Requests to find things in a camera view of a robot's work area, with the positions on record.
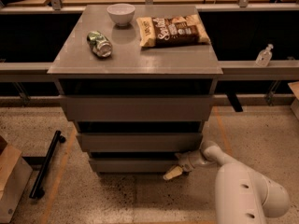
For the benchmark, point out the white bowl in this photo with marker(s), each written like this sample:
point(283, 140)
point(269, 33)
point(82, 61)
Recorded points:
point(121, 14)

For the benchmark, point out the grey middle drawer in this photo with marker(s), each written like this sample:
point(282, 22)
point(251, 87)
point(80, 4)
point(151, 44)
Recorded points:
point(139, 142)

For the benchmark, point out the grey drawer cabinet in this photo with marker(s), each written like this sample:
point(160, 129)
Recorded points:
point(132, 71)

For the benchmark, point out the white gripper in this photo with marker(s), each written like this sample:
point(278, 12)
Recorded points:
point(189, 162)

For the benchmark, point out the grey drawer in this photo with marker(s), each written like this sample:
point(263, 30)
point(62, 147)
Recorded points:
point(188, 108)
point(131, 166)
point(139, 142)

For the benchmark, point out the crushed green soda can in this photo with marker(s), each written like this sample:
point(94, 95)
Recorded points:
point(99, 44)

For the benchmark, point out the grey bottom drawer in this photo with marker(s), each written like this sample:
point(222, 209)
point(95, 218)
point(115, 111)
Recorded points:
point(131, 166)

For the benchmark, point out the grey top drawer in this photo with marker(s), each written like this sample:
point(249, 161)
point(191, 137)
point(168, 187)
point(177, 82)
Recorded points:
point(188, 108)

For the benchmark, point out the clear sanitizer pump bottle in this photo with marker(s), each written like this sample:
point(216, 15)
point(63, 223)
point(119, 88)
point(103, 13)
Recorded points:
point(264, 56)

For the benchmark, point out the cardboard box on floor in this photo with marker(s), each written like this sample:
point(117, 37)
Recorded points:
point(14, 175)

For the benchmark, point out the brown sea salt chip bag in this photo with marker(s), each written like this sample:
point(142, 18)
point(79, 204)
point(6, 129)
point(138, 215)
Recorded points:
point(175, 31)

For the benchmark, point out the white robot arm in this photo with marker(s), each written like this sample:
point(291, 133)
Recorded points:
point(242, 195)

